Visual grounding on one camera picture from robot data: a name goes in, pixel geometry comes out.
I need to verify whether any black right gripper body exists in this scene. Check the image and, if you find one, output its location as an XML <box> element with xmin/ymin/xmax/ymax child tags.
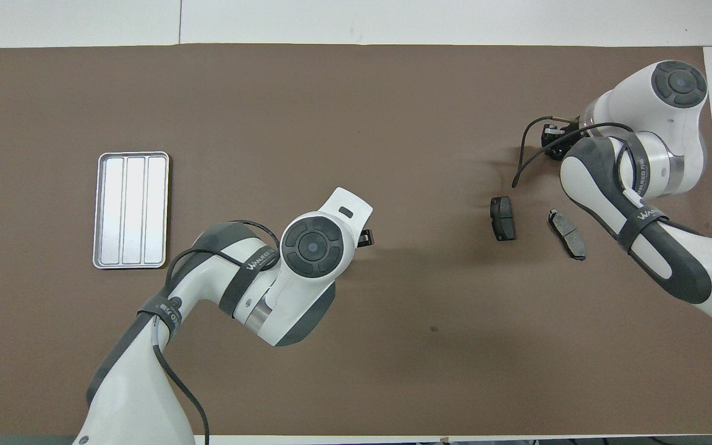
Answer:
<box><xmin>541</xmin><ymin>122</ymin><xmax>581</xmax><ymax>161</ymax></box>

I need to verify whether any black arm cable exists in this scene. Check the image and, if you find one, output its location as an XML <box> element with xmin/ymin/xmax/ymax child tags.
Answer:
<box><xmin>152</xmin><ymin>219</ymin><xmax>282</xmax><ymax>445</ymax></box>
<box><xmin>512</xmin><ymin>116</ymin><xmax>638</xmax><ymax>188</ymax></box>

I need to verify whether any brown table mat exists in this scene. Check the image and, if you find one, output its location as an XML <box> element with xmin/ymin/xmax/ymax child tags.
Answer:
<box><xmin>0</xmin><ymin>43</ymin><xmax>712</xmax><ymax>436</ymax></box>

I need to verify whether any dark rectangular brake pad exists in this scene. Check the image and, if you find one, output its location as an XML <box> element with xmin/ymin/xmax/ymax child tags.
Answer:
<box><xmin>490</xmin><ymin>197</ymin><xmax>515</xmax><ymax>242</ymax></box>

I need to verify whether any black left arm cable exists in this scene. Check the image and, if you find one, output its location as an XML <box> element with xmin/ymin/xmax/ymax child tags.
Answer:
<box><xmin>152</xmin><ymin>219</ymin><xmax>282</xmax><ymax>445</ymax></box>

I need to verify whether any dark slanted brake pad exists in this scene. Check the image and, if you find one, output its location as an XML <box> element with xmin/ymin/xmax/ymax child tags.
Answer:
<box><xmin>548</xmin><ymin>209</ymin><xmax>587</xmax><ymax>261</ymax></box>

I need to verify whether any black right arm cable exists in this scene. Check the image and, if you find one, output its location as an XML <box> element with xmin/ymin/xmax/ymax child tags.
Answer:
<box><xmin>512</xmin><ymin>116</ymin><xmax>638</xmax><ymax>188</ymax></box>

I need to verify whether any silver metal tray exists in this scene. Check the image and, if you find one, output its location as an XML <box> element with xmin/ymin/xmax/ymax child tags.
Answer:
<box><xmin>93</xmin><ymin>151</ymin><xmax>170</xmax><ymax>270</ymax></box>

